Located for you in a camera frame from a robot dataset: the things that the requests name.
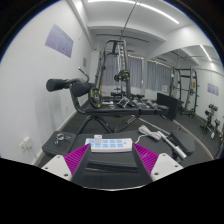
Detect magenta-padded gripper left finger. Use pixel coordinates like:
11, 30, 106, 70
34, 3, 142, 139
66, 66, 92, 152
41, 143, 93, 188

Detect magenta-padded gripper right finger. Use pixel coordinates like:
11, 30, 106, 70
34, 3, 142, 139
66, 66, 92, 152
132, 143, 184, 184

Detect silver barbell bar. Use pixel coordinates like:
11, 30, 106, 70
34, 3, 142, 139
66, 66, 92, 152
141, 117, 188, 160

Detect black flat weight bench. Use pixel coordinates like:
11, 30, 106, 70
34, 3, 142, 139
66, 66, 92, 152
41, 128, 197, 174

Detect white power strip blue sockets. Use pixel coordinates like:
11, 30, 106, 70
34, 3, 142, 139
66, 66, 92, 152
84, 137, 134, 154

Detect black box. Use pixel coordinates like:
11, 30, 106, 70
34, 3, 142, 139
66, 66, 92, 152
156, 92, 185, 122

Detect group of grey dumbbells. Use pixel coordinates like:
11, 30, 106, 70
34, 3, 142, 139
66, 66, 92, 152
111, 91, 169, 111

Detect black bench with roller pad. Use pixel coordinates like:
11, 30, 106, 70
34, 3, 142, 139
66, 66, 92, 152
45, 77, 171, 134

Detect black weight plate yellow marks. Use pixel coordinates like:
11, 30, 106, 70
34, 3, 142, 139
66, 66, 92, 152
88, 87, 103, 109

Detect black power rack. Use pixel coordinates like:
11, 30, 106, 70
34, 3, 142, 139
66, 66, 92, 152
169, 66, 200, 118

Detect narrow grey window curtain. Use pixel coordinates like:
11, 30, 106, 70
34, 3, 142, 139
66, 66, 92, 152
145, 59, 173, 93

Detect wide grey window curtain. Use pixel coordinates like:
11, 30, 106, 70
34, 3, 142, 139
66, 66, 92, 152
101, 53, 144, 89

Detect black yellow plate on machine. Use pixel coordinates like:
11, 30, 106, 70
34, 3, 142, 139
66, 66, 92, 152
113, 69, 131, 82

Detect short ceiling light strip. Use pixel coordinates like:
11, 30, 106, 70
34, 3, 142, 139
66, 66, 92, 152
199, 44, 213, 63

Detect long ceiling light strip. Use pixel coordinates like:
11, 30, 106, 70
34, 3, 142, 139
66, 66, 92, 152
87, 0, 180, 25

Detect white coiled power cable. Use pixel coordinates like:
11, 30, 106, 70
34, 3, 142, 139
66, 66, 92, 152
131, 124, 163, 145

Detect white wall outlet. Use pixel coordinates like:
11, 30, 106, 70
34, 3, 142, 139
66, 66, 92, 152
18, 136, 33, 154

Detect small purple wall poster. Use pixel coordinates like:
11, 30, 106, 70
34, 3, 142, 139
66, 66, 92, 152
207, 82, 220, 97

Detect grey cable weight machine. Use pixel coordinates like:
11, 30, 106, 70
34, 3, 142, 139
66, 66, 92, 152
94, 39, 133, 101

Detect large purple wall poster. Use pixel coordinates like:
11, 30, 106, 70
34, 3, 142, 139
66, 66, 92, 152
44, 23, 74, 59

